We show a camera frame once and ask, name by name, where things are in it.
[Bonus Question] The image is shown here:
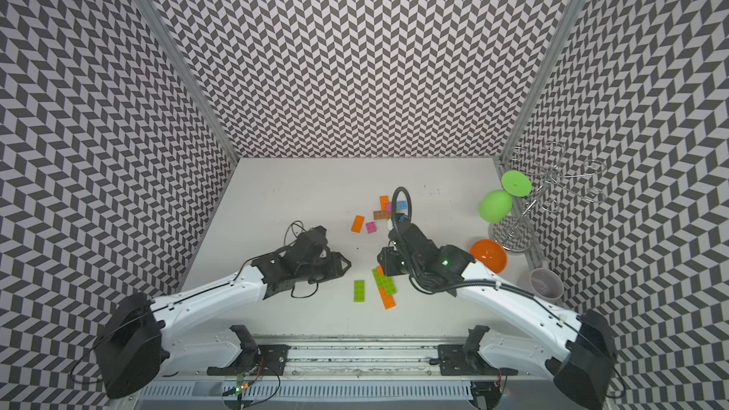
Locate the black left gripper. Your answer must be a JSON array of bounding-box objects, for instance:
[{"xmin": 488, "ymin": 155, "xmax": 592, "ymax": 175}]
[{"xmin": 298, "ymin": 251, "xmax": 353, "ymax": 286}]

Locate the lime green lego plate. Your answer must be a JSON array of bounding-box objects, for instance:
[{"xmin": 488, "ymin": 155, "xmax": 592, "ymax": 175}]
[{"xmin": 353, "ymin": 280, "xmax": 366, "ymax": 303}]

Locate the brown lego plate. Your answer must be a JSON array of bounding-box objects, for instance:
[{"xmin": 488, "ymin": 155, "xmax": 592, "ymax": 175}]
[{"xmin": 373, "ymin": 210, "xmax": 391, "ymax": 220}]

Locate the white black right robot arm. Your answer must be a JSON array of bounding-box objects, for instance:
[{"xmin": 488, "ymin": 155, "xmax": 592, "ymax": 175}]
[{"xmin": 388, "ymin": 214, "xmax": 618, "ymax": 409}]

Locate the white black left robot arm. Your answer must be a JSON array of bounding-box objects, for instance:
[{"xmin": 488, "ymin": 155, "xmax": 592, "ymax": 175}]
[{"xmin": 93, "ymin": 226, "xmax": 351, "ymax": 400}]

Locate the orange plastic bowl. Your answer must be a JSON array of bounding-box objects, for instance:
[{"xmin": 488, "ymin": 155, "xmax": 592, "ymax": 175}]
[{"xmin": 470, "ymin": 239, "xmax": 508, "ymax": 273}]

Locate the green plastic wine glass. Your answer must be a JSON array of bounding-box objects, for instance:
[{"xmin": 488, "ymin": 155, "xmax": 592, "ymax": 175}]
[{"xmin": 478, "ymin": 170, "xmax": 533, "ymax": 224}]

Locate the grey mauve cup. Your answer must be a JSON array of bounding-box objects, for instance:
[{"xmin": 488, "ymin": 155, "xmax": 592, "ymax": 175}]
[{"xmin": 527, "ymin": 268, "xmax": 565, "ymax": 302}]

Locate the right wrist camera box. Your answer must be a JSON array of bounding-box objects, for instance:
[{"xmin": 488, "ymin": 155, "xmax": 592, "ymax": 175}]
[{"xmin": 387, "ymin": 212, "xmax": 411, "ymax": 235}]

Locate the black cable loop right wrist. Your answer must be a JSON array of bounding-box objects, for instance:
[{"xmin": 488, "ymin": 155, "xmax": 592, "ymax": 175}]
[{"xmin": 390, "ymin": 186, "xmax": 413, "ymax": 241}]

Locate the wire glass rack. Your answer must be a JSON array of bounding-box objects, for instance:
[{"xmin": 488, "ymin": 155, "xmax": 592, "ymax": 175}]
[{"xmin": 489, "ymin": 140, "xmax": 607, "ymax": 254}]

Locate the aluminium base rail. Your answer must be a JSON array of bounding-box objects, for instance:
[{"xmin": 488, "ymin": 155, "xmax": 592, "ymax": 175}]
[{"xmin": 123, "ymin": 339, "xmax": 578, "ymax": 409}]

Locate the aluminium corner post right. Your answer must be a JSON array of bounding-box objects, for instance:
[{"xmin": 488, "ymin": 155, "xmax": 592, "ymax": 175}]
[{"xmin": 499, "ymin": 0, "xmax": 587, "ymax": 163}]

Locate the aluminium corner post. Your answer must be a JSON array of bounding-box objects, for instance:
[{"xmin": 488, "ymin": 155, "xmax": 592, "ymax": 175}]
[
  {"xmin": 133, "ymin": 0, "xmax": 239, "ymax": 163},
  {"xmin": 499, "ymin": 0, "xmax": 587, "ymax": 163}
]

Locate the aluminium corner post left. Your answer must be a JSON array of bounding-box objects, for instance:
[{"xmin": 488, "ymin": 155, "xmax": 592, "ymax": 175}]
[{"xmin": 133, "ymin": 0, "xmax": 239, "ymax": 163}]

